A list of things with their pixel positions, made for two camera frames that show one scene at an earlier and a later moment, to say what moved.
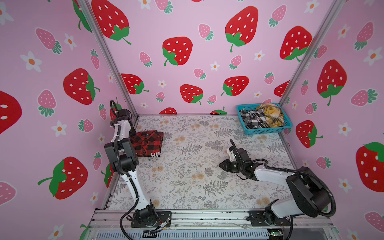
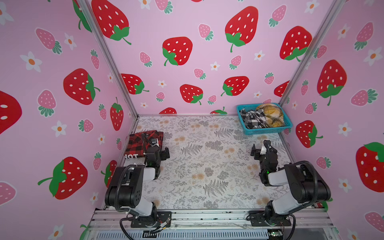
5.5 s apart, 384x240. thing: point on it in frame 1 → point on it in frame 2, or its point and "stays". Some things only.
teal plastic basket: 263,118 stays
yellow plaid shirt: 273,115 stays
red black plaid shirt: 147,143 stays
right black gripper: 225,166 → 257,156
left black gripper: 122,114 → 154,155
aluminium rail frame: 110,225 stays
